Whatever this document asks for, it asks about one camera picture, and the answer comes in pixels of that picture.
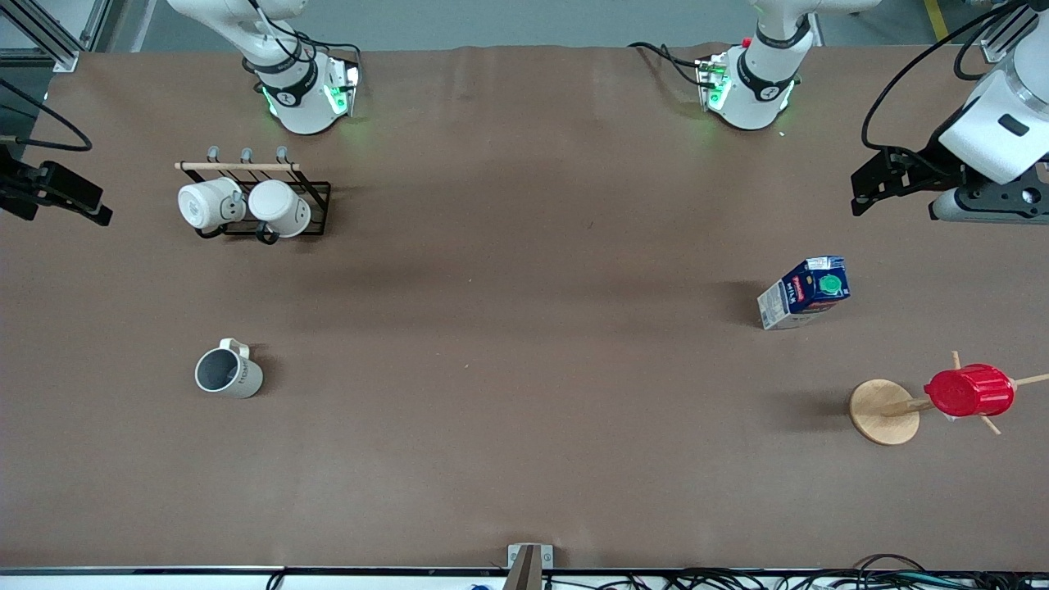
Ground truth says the blue white milk carton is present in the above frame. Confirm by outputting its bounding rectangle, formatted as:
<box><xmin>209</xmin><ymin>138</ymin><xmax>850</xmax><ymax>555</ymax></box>
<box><xmin>756</xmin><ymin>256</ymin><xmax>851</xmax><ymax>331</ymax></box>

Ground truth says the white mug grey inside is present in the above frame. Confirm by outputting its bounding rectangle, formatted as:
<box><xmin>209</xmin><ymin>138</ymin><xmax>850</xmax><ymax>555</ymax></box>
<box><xmin>195</xmin><ymin>338</ymin><xmax>265</xmax><ymax>400</ymax></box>

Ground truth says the wooden cup tree stand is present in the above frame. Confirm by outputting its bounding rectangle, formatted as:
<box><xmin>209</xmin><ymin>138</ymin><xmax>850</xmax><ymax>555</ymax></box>
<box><xmin>849</xmin><ymin>351</ymin><xmax>1049</xmax><ymax>447</ymax></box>

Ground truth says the red plastic cup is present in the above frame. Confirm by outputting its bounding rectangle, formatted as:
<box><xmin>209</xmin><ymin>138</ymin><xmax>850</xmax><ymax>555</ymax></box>
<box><xmin>924</xmin><ymin>364</ymin><xmax>1015</xmax><ymax>418</ymax></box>

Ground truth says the white mug dotted base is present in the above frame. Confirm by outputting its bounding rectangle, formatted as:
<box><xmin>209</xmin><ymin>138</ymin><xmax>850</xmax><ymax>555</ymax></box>
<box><xmin>178</xmin><ymin>177</ymin><xmax>247</xmax><ymax>232</ymax></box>

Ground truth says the plain white mug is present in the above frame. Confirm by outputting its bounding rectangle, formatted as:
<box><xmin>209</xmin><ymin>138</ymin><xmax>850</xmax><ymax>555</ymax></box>
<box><xmin>247</xmin><ymin>180</ymin><xmax>312</xmax><ymax>238</ymax></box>

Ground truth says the brown table cover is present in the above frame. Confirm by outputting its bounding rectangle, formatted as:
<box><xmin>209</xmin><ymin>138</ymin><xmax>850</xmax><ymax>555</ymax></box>
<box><xmin>0</xmin><ymin>43</ymin><xmax>1049</xmax><ymax>572</ymax></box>

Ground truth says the aluminium frame profile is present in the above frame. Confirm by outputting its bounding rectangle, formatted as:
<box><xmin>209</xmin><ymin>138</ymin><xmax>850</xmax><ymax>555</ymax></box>
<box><xmin>0</xmin><ymin>0</ymin><xmax>111</xmax><ymax>73</ymax></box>
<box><xmin>979</xmin><ymin>7</ymin><xmax>1032</xmax><ymax>64</ymax></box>

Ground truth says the black left base cable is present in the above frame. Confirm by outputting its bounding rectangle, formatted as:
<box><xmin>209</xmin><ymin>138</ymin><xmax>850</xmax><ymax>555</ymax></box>
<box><xmin>628</xmin><ymin>41</ymin><xmax>707</xmax><ymax>88</ymax></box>

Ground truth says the black base cable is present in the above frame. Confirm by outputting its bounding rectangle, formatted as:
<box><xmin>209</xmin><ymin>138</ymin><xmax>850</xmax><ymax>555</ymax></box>
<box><xmin>628</xmin><ymin>41</ymin><xmax>707</xmax><ymax>88</ymax></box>
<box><xmin>291</xmin><ymin>31</ymin><xmax>363</xmax><ymax>68</ymax></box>

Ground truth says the black wire mug rack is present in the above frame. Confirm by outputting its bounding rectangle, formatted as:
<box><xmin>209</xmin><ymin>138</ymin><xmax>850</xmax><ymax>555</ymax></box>
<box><xmin>175</xmin><ymin>146</ymin><xmax>332</xmax><ymax>245</ymax></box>

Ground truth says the black right base cable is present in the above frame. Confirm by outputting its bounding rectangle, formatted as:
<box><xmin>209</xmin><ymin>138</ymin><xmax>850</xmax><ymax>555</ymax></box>
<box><xmin>291</xmin><ymin>31</ymin><xmax>363</xmax><ymax>68</ymax></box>

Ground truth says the black cable bundle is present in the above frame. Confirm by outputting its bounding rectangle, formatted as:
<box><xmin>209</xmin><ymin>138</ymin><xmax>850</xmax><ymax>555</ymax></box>
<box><xmin>541</xmin><ymin>553</ymin><xmax>1049</xmax><ymax>590</ymax></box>

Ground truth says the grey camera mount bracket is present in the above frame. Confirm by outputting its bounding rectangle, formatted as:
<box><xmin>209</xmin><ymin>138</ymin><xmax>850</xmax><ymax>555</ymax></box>
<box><xmin>504</xmin><ymin>543</ymin><xmax>554</xmax><ymax>590</ymax></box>

